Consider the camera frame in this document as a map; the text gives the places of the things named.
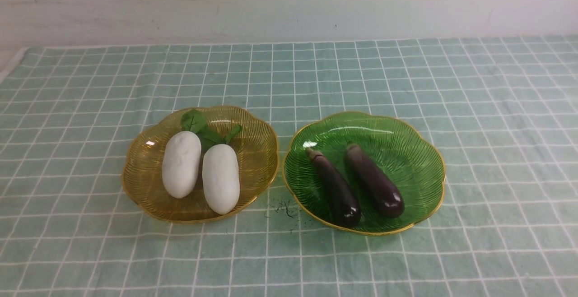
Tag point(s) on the green plastic plate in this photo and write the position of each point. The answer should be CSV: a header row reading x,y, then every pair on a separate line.
x,y
414,165

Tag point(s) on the white radish with leaves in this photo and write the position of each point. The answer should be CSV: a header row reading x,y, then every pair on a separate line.
x,y
220,170

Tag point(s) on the purple eggplant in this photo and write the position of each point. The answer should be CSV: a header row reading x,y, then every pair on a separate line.
x,y
344,205
384,192

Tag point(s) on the green checked tablecloth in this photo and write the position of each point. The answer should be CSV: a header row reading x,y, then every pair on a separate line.
x,y
502,111

